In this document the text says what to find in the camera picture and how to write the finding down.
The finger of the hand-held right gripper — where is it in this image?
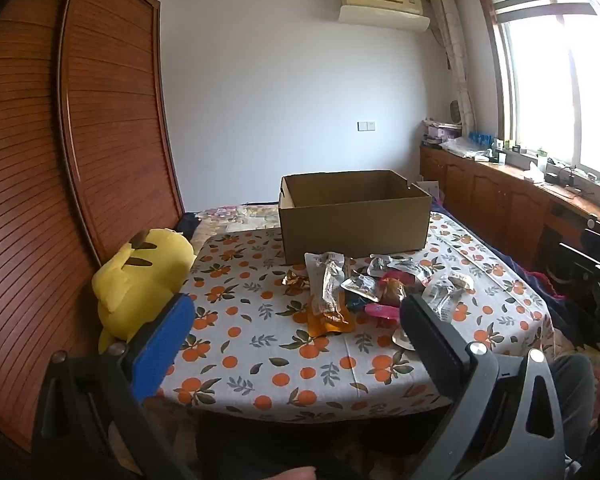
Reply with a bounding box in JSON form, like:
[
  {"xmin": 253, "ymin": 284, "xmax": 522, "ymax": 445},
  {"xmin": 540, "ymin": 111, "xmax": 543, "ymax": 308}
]
[
  {"xmin": 560, "ymin": 240, "xmax": 600, "ymax": 281},
  {"xmin": 542, "ymin": 265, "xmax": 600, "ymax": 312}
]

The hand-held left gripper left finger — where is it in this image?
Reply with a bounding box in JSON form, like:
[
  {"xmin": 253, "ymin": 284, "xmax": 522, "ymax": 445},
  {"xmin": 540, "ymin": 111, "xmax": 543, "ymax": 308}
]
[{"xmin": 32, "ymin": 292, "xmax": 201, "ymax": 480}]

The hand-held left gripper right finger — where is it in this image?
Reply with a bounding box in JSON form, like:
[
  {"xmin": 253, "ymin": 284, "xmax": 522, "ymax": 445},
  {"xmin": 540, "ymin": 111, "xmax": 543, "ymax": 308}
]
[{"xmin": 399, "ymin": 292, "xmax": 566, "ymax": 480}]

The red brown snack packet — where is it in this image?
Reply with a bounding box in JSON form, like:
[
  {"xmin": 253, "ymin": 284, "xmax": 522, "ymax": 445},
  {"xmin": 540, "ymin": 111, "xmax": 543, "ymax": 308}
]
[{"xmin": 380, "ymin": 270, "xmax": 411, "ymax": 307}]

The cardboard box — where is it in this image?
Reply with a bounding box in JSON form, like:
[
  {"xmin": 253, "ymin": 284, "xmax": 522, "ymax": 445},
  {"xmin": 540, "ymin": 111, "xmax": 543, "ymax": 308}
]
[{"xmin": 278, "ymin": 170, "xmax": 432, "ymax": 265}]

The person's left hand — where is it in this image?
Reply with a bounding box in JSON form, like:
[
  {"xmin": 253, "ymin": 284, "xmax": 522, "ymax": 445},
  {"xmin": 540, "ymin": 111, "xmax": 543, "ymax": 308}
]
[{"xmin": 259, "ymin": 466, "xmax": 317, "ymax": 480}]

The blue and red blanket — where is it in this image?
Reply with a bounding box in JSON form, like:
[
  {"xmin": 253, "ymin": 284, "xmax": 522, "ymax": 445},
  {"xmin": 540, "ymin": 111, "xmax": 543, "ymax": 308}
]
[{"xmin": 432, "ymin": 200, "xmax": 566, "ymax": 306}]

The silver foil snack packet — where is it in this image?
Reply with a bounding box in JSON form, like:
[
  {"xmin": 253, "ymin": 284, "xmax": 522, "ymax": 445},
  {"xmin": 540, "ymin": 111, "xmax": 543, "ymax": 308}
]
[{"xmin": 424, "ymin": 280, "xmax": 468, "ymax": 322}]

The pink snack packet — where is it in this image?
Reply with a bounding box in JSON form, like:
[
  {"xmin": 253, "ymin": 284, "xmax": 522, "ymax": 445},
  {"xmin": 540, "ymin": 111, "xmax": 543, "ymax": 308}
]
[{"xmin": 365, "ymin": 302, "xmax": 400, "ymax": 320}]

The yellow plush toy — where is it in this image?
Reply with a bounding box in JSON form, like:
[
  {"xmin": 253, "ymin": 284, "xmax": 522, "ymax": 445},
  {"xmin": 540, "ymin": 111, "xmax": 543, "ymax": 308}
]
[{"xmin": 91, "ymin": 228, "xmax": 197, "ymax": 353}]

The clear white snack packet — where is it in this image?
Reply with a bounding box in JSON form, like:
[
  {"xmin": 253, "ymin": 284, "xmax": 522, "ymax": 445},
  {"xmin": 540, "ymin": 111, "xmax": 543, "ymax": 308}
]
[{"xmin": 442, "ymin": 270, "xmax": 476, "ymax": 291}]

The silver red-edged snack packet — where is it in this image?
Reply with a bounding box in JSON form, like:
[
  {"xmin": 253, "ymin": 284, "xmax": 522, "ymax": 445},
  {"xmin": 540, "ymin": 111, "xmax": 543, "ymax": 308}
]
[{"xmin": 390, "ymin": 255, "xmax": 435, "ymax": 283}]

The silver dark print snack packet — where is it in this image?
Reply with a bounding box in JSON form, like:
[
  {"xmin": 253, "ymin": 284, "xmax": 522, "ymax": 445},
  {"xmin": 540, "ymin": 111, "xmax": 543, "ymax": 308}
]
[
  {"xmin": 368, "ymin": 254, "xmax": 395, "ymax": 277},
  {"xmin": 341, "ymin": 274, "xmax": 382, "ymax": 304}
]

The orange snack packet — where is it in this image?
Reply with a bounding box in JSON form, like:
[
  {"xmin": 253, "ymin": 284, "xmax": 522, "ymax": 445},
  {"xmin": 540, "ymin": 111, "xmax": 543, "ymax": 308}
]
[{"xmin": 307, "ymin": 307, "xmax": 355, "ymax": 337}]

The person's grey trouser leg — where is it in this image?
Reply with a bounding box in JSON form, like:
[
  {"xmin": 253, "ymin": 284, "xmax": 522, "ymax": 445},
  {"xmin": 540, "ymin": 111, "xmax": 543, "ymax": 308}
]
[{"xmin": 550, "ymin": 355, "xmax": 597, "ymax": 461}]

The orange fruit print tablecloth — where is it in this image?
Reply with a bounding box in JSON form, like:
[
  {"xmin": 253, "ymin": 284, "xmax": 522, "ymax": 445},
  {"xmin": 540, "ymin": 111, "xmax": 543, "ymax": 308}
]
[{"xmin": 152, "ymin": 210, "xmax": 556, "ymax": 417}]

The dark blue cloth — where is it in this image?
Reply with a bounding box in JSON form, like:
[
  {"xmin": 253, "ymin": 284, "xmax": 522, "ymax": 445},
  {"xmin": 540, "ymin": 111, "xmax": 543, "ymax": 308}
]
[{"xmin": 177, "ymin": 212, "xmax": 202, "ymax": 241}]

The long clear snack packet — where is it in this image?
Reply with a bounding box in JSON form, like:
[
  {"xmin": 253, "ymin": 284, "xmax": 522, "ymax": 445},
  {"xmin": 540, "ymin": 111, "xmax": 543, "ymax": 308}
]
[{"xmin": 304, "ymin": 251, "xmax": 347, "ymax": 317}]

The long wooden cabinet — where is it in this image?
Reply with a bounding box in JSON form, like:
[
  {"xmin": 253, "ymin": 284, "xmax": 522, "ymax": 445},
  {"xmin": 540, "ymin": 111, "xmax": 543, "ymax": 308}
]
[{"xmin": 420, "ymin": 145, "xmax": 600, "ymax": 271}]

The floral bedsheet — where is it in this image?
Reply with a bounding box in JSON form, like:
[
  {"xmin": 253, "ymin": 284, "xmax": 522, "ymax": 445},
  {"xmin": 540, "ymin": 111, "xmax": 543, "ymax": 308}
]
[{"xmin": 195, "ymin": 204, "xmax": 281, "ymax": 234}]

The clear plastic bag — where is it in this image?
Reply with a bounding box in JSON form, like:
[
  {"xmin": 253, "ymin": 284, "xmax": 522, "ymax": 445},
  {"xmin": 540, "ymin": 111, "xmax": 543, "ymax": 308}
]
[{"xmin": 442, "ymin": 137, "xmax": 491, "ymax": 161}]

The wooden framed window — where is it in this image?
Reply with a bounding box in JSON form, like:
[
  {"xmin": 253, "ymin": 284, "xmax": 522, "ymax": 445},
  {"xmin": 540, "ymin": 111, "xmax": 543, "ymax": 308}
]
[{"xmin": 475, "ymin": 0, "xmax": 600, "ymax": 196}]

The wooden slatted wardrobe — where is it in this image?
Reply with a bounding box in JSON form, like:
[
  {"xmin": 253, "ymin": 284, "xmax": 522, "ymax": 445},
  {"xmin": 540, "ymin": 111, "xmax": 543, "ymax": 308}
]
[{"xmin": 0, "ymin": 0, "xmax": 186, "ymax": 453}]

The purple box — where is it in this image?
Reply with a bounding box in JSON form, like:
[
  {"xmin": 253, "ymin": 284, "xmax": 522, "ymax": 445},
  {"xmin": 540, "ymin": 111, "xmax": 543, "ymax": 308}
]
[{"xmin": 426, "ymin": 122, "xmax": 463, "ymax": 143}]

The patterned beige curtain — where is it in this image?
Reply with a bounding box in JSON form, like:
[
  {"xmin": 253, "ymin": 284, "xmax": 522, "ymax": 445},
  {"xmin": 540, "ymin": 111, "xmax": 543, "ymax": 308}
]
[{"xmin": 427, "ymin": 0, "xmax": 477, "ymax": 137}]

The white wall air conditioner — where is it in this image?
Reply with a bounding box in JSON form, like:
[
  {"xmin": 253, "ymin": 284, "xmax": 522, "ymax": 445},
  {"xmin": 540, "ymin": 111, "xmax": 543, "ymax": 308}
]
[{"xmin": 336, "ymin": 0, "xmax": 431, "ymax": 35}]

